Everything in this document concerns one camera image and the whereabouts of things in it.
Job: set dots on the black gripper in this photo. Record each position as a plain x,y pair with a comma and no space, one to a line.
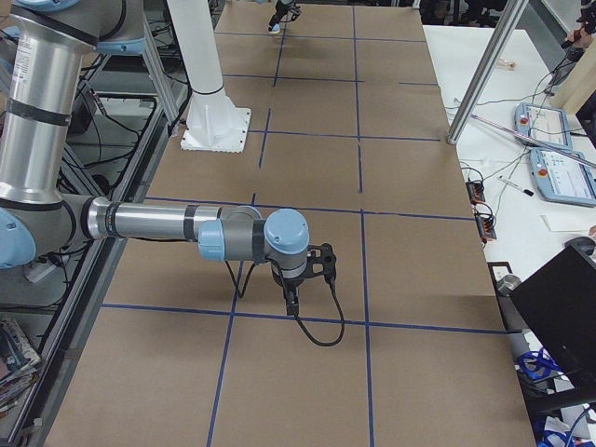
290,281
282,12

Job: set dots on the white and blue bell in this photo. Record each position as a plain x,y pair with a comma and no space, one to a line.
274,29

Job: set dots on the brown paper table cover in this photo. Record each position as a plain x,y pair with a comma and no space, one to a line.
346,146

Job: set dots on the black marker pen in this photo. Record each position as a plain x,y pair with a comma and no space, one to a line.
516,187

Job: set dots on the black monitor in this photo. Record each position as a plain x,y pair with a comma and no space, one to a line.
557,302

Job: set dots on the stack of books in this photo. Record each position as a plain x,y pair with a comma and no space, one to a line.
19,363

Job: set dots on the upper teach pendant tablet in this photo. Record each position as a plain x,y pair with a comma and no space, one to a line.
545,124

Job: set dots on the teach pendant tablet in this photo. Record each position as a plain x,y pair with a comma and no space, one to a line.
545,124
560,179

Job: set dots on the lower teach pendant tablet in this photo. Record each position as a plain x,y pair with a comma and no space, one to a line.
560,179

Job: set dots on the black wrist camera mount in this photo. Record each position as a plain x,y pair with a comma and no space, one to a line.
322,262

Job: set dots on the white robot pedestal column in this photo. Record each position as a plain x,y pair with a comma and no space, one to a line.
213,122

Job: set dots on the aluminium frame post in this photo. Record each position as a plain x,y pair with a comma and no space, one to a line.
499,39

